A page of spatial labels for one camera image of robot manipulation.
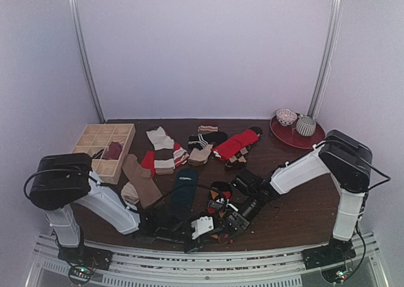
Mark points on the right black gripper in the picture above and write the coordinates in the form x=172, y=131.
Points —
x=237, y=221

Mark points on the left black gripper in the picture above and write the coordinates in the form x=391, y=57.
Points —
x=190, y=248

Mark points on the argyle black red orange sock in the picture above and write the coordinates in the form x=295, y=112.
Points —
x=221, y=211

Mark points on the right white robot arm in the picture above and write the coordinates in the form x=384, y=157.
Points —
x=346, y=160

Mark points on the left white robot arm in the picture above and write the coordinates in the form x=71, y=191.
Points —
x=65, y=179

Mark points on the dark teal sock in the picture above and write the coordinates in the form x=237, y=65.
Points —
x=184, y=190

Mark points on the argyle brown sock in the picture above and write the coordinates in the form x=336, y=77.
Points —
x=239, y=160

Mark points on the tan brown sock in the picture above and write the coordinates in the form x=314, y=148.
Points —
x=141, y=178

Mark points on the light beige sock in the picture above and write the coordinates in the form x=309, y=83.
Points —
x=130, y=194

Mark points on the red white brown striped sock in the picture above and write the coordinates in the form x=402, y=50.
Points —
x=180, y=158

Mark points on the red round tray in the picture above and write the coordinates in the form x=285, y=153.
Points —
x=289, y=135

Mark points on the black white striped sock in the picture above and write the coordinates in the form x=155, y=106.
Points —
x=201, y=141

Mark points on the beige brown striped sock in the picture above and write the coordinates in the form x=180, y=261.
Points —
x=164, y=150

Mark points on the white patterned bowl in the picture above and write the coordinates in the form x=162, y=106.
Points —
x=286, y=117

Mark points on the striped grey cup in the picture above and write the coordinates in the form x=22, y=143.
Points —
x=305, y=126

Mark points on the maroon sock in box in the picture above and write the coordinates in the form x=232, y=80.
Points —
x=113, y=151

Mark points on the wooden compartment box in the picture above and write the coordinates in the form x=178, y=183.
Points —
x=96, y=139

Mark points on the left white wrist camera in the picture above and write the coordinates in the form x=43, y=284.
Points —
x=201, y=226

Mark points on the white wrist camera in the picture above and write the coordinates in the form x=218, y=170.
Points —
x=201, y=226
x=222, y=204

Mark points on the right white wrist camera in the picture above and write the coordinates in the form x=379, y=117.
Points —
x=222, y=204

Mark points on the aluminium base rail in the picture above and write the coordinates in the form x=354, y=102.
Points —
x=142, y=267

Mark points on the right aluminium corner post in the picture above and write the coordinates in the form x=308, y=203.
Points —
x=325, y=64

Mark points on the aluminium corner post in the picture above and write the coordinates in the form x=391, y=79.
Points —
x=325, y=64
x=84, y=59

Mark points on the left aluminium corner post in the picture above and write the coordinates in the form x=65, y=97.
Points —
x=84, y=59

